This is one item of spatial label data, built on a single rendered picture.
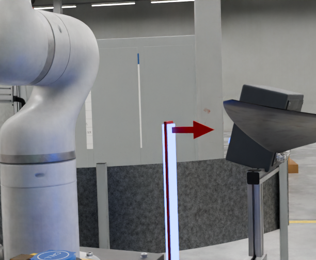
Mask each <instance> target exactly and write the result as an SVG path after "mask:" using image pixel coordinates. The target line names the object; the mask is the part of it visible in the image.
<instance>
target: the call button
mask: <svg viewBox="0 0 316 260"><path fill-rule="evenodd" d="M75 253H76V252H70V251H66V250H47V251H45V252H41V253H38V254H36V255H35V256H33V257H32V258H30V259H31V260H76V255H75Z"/></svg>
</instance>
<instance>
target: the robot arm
mask: <svg viewBox="0 0 316 260"><path fill-rule="evenodd" d="M99 60H100V58H99V49H98V44H97V41H96V38H95V36H94V34H93V32H92V31H91V29H90V28H89V27H88V26H87V25H86V24H85V23H83V22H82V21H80V20H78V19H76V18H73V17H70V16H67V15H63V14H59V13H53V12H48V11H43V10H37V9H33V8H32V5H31V0H0V85H6V86H33V91H32V93H31V96H30V98H29V99H28V101H27V102H26V104H25V105H24V106H23V107H22V108H21V109H20V110H19V111H18V112H17V113H16V114H15V115H13V116H12V117H10V118H9V119H8V120H7V121H6V122H5V123H4V124H3V125H2V126H1V128H0V183H1V205H2V227H3V246H2V245H1V244H0V260H10V259H11V258H13V257H15V256H18V255H20V254H28V255H30V254H33V253H41V252H45V251H47V250H66V251H70V252H76V253H75V255H76V257H78V258H85V259H95V260H100V259H99V258H98V257H96V256H94V255H93V253H92V252H87V253H86V252H81V251H80V242H79V228H78V202H77V178H76V150H75V126H76V121H77V118H78V115H79V113H80V111H81V109H82V107H83V104H84V103H85V101H86V99H87V97H88V95H89V93H90V91H91V89H92V87H93V84H94V81H95V80H96V76H97V73H98V69H99Z"/></svg>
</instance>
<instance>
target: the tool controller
mask: <svg viewBox="0 0 316 260"><path fill-rule="evenodd" d="M303 98H304V95H303V94H302V93H297V92H293V91H289V90H284V89H279V88H275V87H270V86H263V85H250V84H244V85H243V86H242V91H241V95H240V99H239V101H243V102H248V103H253V104H258V105H264V106H269V107H275V108H281V109H287V110H293V111H301V108H302V105H303V103H304V102H303V101H304V100H303ZM290 151H291V150H288V151H285V152H282V153H275V152H271V151H269V150H267V149H265V148H264V147H262V146H261V145H260V144H258V143H257V142H255V141H254V140H253V139H251V138H250V137H249V136H248V135H246V134H245V133H244V132H243V131H242V130H241V129H240V128H239V127H238V126H237V125H236V124H235V123H234V124H233V128H232V132H231V136H230V141H229V145H228V150H227V154H226V160H227V161H230V162H232V163H236V164H239V165H243V166H247V167H250V168H257V169H265V172H270V171H271V170H273V169H274V168H276V167H277V166H279V165H280V164H282V163H285V161H288V159H289V155H290V154H291V152H290Z"/></svg>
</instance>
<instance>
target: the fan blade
mask: <svg viewBox="0 0 316 260"><path fill-rule="evenodd" d="M223 105H224V109H225V111H226V113H227V114H228V116H229V117H230V119H231V120H232V121H233V122H234V123H235V124H236V125H237V126H238V127H239V128H240V129H241V130H242V131H243V132H244V133H245V134H246V135H248V136H249V137H250V138H251V139H253V140H254V141H255V142H257V143H258V144H260V145H261V146H262V147H264V148H265V149H267V150H269V151H271V152H275V153H282V152H285V151H288V150H291V149H295V148H298V147H302V146H305V145H309V144H312V143H316V114H315V113H307V112H300V111H293V110H287V109H281V108H275V107H269V106H264V105H258V104H253V103H248V102H243V101H238V100H233V99H231V100H226V101H223Z"/></svg>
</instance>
